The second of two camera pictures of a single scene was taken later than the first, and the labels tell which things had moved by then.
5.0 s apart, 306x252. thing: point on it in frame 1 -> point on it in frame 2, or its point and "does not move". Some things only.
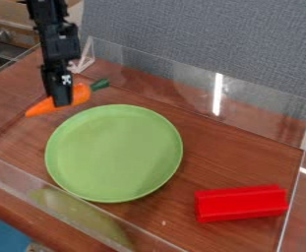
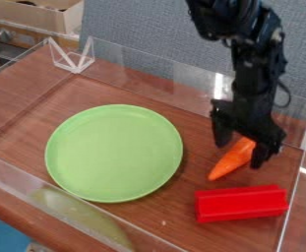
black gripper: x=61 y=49 -> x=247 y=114
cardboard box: x=15 y=10 does not move
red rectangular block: x=240 y=202 does not move
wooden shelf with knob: x=7 y=40 does not move
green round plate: x=114 y=153 does not move
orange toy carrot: x=82 y=92 -> x=237 y=157
